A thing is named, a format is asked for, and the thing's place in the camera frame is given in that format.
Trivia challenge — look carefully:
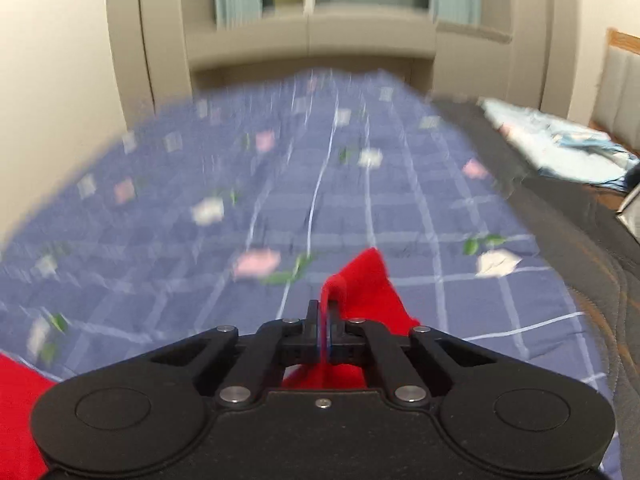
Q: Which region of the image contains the beige wardrobe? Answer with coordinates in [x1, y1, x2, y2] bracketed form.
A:
[432, 0, 582, 122]
[104, 0, 197, 128]

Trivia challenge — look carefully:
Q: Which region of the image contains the light blue printed blanket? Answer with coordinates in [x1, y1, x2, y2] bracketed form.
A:
[479, 97, 640, 193]

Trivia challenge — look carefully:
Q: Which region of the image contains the red fleece garment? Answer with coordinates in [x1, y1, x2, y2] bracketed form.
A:
[0, 247, 422, 480]

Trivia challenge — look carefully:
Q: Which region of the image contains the blue checked floral quilt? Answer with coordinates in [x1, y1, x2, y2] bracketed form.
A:
[0, 67, 615, 403]

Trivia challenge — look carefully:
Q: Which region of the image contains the grey padded wooden headboard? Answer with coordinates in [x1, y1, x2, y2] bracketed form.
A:
[590, 27, 640, 157]

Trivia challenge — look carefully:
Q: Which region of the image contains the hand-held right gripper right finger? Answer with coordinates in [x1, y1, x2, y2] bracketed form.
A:
[327, 304, 502, 407]

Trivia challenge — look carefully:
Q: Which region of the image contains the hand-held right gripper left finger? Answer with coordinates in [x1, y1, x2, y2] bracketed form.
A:
[149, 300, 328, 409]

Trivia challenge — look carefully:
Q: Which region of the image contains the grey pillow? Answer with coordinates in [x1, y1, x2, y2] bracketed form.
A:
[616, 160, 640, 238]

